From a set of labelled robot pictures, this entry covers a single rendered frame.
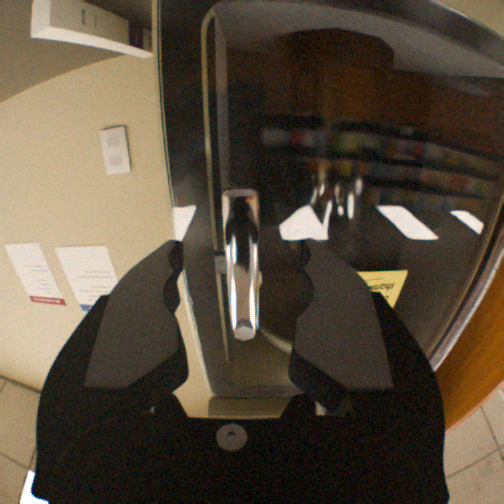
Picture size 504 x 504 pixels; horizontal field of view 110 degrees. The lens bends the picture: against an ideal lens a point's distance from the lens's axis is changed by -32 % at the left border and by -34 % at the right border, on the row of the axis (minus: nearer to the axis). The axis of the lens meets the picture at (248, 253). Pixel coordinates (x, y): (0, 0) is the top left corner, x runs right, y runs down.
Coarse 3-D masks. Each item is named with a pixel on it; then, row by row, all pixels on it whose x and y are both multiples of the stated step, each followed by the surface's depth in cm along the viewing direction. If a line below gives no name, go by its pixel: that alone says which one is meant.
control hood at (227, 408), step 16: (224, 400) 31; (240, 400) 31; (256, 400) 31; (272, 400) 31; (288, 400) 30; (208, 416) 29; (224, 416) 29; (240, 416) 29; (256, 416) 29; (272, 416) 29
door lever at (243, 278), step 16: (224, 192) 11; (240, 192) 11; (256, 192) 11; (224, 208) 11; (240, 208) 11; (256, 208) 11; (224, 224) 11; (240, 224) 11; (256, 224) 11; (224, 240) 12; (240, 240) 12; (256, 240) 12; (240, 256) 12; (256, 256) 12; (240, 272) 12; (256, 272) 13; (240, 288) 13; (256, 288) 13; (240, 304) 14; (256, 304) 14; (240, 320) 14; (256, 320) 15; (240, 336) 15
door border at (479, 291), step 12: (492, 252) 18; (492, 264) 19; (480, 276) 20; (480, 288) 20; (468, 300) 21; (480, 300) 21; (468, 312) 22; (456, 324) 23; (456, 336) 24; (444, 348) 26; (432, 360) 27
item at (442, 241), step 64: (192, 0) 9; (256, 0) 9; (320, 0) 9; (384, 0) 9; (192, 64) 11; (256, 64) 12; (320, 64) 11; (384, 64) 11; (448, 64) 10; (192, 128) 13; (256, 128) 13; (320, 128) 13; (384, 128) 13; (448, 128) 13; (192, 192) 15; (320, 192) 16; (384, 192) 15; (448, 192) 15; (192, 256) 18; (384, 256) 18; (448, 256) 18; (192, 320) 21; (448, 320) 23; (256, 384) 27
